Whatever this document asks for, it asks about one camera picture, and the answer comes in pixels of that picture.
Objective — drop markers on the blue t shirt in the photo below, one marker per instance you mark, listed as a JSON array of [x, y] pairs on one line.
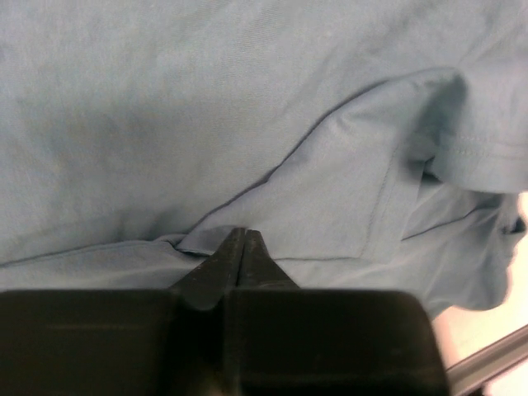
[[374, 144]]

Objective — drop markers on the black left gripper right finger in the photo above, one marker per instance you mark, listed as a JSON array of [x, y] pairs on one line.
[[257, 269]]

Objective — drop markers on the aluminium table frame rail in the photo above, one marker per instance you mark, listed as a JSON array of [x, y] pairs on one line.
[[469, 376]]

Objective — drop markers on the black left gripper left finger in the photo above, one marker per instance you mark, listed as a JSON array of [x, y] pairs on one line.
[[204, 287]]

